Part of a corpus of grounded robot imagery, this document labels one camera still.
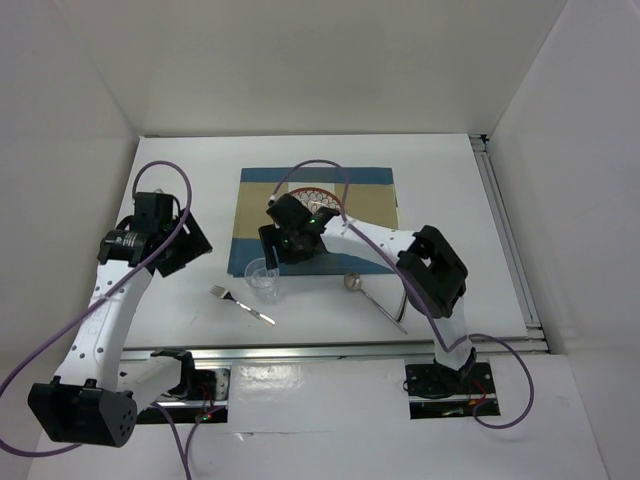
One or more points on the silver table knife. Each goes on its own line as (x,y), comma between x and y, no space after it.
(400,314)

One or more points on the front aluminium rail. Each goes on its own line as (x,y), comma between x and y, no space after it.
(339,351)

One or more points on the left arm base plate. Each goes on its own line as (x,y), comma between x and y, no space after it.
(206,401)

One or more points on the silver fork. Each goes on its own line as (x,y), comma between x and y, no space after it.
(225,294)

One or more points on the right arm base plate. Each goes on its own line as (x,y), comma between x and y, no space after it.
(430,397)

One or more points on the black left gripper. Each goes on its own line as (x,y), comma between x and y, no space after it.
(194,244)

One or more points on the clear drinking glass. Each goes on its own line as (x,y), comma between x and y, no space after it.
(262,280)

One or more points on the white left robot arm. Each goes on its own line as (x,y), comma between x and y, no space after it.
(92,398)

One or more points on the silver spoon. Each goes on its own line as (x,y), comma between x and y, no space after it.
(353,282)

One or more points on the aluminium rail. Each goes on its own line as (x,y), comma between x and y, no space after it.
(479,146)
(339,351)

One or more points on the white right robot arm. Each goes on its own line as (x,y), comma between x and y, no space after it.
(432,274)

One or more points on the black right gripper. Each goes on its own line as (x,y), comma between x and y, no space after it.
(270,236)

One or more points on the right side aluminium rail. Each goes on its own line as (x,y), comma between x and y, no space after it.
(479,146)

